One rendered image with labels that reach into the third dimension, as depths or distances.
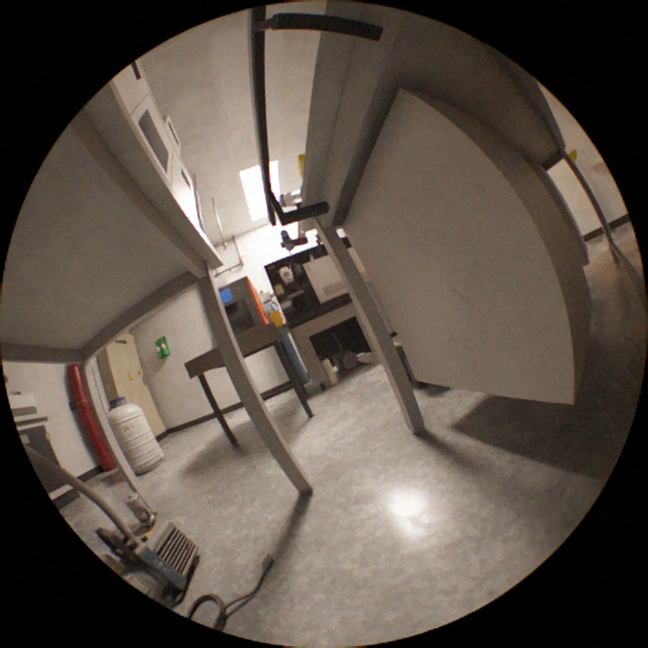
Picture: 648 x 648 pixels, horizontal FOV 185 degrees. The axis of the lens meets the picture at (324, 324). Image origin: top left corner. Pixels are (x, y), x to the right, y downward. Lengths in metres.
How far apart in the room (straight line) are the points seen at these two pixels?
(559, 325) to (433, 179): 0.32
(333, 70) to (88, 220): 0.55
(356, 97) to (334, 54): 0.10
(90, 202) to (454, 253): 0.71
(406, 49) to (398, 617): 0.98
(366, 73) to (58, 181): 0.54
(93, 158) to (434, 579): 0.83
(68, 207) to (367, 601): 0.89
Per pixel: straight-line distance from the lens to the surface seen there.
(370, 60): 0.42
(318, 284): 2.10
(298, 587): 0.57
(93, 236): 0.58
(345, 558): 0.56
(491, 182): 0.35
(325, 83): 0.47
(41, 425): 2.61
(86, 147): 0.39
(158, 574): 0.70
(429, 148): 0.42
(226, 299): 1.53
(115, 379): 3.66
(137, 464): 2.19
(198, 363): 1.48
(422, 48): 0.57
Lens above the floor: 0.47
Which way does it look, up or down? 4 degrees up
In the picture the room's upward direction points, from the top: 25 degrees counter-clockwise
